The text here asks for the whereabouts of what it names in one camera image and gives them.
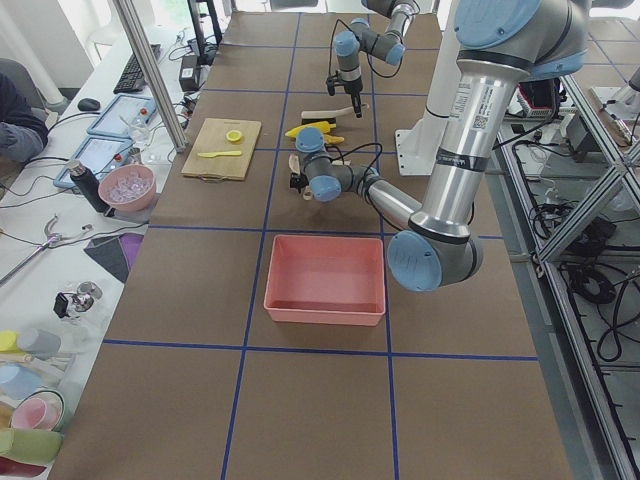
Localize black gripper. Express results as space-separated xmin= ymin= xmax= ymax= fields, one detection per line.
xmin=289 ymin=172 xmax=309 ymax=194
xmin=326 ymin=70 xmax=362 ymax=118

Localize yellow toy corn cob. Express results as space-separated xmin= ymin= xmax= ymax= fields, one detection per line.
xmin=285 ymin=121 xmax=336 ymax=139

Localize tan toy ginger root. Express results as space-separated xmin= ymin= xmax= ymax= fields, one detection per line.
xmin=323 ymin=134 xmax=345 ymax=145

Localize beige hand brush black bristles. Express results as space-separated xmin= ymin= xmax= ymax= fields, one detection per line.
xmin=301 ymin=103 xmax=370 ymax=124

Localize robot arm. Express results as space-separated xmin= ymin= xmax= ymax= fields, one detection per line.
xmin=326 ymin=0 xmax=420 ymax=118
xmin=291 ymin=1 xmax=591 ymax=292

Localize pink plastic bin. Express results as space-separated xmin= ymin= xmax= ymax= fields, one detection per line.
xmin=264 ymin=234 xmax=386 ymax=327

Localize yellow toy lemon slice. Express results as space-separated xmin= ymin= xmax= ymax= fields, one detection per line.
xmin=225 ymin=129 xmax=244 ymax=143

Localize bamboo cutting board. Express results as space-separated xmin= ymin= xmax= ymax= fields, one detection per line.
xmin=181 ymin=118 xmax=262 ymax=181

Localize yellow plastic toy knife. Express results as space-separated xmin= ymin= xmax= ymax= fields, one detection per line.
xmin=197 ymin=150 xmax=243 ymax=159

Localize black power adapter box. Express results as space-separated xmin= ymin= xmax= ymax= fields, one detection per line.
xmin=179 ymin=54 xmax=201 ymax=92

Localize pink bowl with clear pieces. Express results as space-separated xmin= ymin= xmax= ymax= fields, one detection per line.
xmin=98 ymin=164 xmax=156 ymax=212

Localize blue framed tablet far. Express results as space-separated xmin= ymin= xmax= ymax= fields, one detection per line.
xmin=86 ymin=93 xmax=156 ymax=138

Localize blue framed tablet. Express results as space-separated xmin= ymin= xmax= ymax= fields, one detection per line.
xmin=86 ymin=93 xmax=156 ymax=138
xmin=70 ymin=135 xmax=134 ymax=180

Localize black computer keyboard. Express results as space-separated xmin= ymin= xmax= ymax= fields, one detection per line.
xmin=113 ymin=54 xmax=147 ymax=94

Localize grey and purple cloth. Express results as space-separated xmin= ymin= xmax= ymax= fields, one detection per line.
xmin=84 ymin=233 xmax=144 ymax=283

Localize blue framed tablet near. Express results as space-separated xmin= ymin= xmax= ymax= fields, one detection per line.
xmin=70 ymin=135 xmax=134 ymax=180

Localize black water bottle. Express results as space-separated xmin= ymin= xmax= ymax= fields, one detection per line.
xmin=67 ymin=159 xmax=109 ymax=214

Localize black computer mouse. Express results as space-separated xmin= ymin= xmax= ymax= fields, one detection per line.
xmin=77 ymin=98 xmax=101 ymax=112

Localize metal tongs tool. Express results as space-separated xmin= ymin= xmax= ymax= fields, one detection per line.
xmin=1 ymin=214 xmax=93 ymax=287

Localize small shiny metal gadget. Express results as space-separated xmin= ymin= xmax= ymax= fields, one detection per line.
xmin=53 ymin=281 xmax=103 ymax=320

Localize seated person dark sleeve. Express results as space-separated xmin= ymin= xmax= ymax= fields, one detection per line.
xmin=1 ymin=74 xmax=49 ymax=163

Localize stack of coloured cups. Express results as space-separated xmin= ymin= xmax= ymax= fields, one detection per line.
xmin=1 ymin=328 xmax=66 ymax=477

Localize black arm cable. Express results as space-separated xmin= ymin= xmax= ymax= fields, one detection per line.
xmin=327 ymin=18 xmax=401 ymax=81
xmin=324 ymin=142 xmax=386 ymax=201

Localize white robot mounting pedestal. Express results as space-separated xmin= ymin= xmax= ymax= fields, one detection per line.
xmin=395 ymin=0 xmax=461 ymax=176

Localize aluminium frame post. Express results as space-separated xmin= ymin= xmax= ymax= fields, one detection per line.
xmin=114 ymin=0 xmax=187 ymax=153

